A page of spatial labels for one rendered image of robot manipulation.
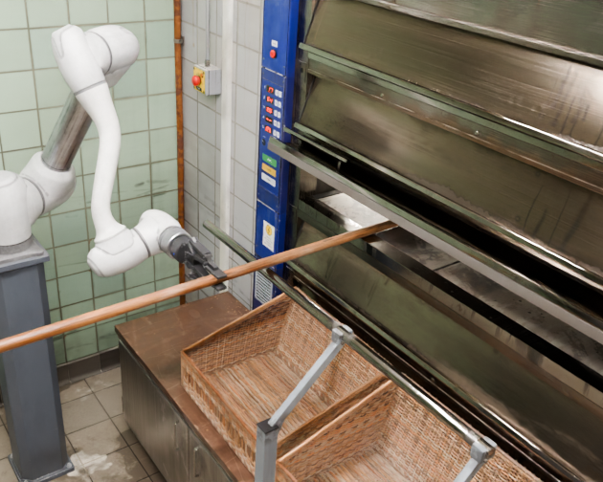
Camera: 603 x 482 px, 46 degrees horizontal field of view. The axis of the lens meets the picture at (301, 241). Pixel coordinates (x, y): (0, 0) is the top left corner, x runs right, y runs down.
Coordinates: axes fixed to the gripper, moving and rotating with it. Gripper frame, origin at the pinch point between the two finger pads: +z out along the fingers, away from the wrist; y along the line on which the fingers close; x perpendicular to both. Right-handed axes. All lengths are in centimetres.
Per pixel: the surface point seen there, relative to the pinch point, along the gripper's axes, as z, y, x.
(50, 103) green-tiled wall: -125, -14, 1
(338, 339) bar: 36.6, 3.9, -14.4
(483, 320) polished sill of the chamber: 52, 2, -52
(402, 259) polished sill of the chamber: 17, 1, -55
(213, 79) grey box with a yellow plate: -89, -27, -52
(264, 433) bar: 36.8, 24.4, 7.4
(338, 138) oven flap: -13, -28, -52
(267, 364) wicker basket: -23, 61, -37
